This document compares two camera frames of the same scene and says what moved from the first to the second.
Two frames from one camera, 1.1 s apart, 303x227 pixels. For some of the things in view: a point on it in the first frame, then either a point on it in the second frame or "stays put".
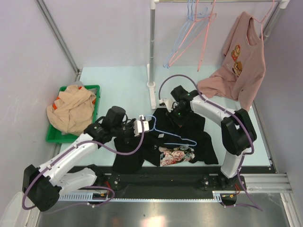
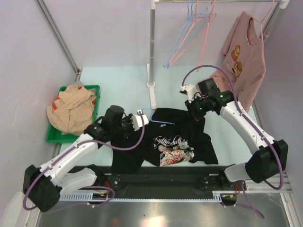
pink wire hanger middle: [212, 16] stays put
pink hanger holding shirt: [262, 21] stays put
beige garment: [74, 111] stays put
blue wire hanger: [154, 128] -> [155, 121]
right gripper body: [179, 116] -> [198, 107]
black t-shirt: [165, 141] stays put
